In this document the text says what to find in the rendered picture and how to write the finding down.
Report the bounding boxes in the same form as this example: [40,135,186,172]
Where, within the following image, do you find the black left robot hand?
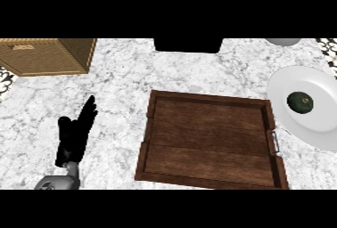
[54,94,99,168]

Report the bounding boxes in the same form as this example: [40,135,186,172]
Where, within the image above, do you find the brown wooden tray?
[133,89,291,191]

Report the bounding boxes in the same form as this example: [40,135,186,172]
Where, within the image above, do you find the dark green squash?
[285,91,314,115]

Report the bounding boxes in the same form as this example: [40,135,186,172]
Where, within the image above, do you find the white plate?
[266,65,337,151]

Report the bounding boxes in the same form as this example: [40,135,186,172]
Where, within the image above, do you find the woven wicker basket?
[0,38,99,77]

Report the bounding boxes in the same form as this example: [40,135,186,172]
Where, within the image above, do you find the black appliance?
[152,38,224,54]

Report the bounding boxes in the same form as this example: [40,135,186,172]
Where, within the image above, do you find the grey round object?
[263,38,303,47]

